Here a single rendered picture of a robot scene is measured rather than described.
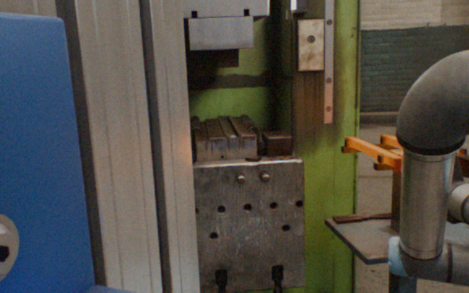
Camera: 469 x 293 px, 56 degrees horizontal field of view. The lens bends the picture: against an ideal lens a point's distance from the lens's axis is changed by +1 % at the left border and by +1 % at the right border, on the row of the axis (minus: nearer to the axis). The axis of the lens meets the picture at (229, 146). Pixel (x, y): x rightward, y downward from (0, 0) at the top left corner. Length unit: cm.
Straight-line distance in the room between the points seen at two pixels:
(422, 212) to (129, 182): 68
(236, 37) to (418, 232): 83
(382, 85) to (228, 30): 621
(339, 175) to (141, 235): 154
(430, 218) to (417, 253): 10
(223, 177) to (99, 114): 125
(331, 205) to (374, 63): 584
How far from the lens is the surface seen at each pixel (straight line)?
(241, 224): 146
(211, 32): 140
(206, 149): 144
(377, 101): 752
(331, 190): 170
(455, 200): 97
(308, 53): 157
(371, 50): 744
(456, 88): 64
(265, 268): 154
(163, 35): 20
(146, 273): 19
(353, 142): 141
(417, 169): 74
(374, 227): 147
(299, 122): 161
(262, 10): 142
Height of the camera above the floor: 127
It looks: 12 degrees down
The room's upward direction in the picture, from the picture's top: 2 degrees counter-clockwise
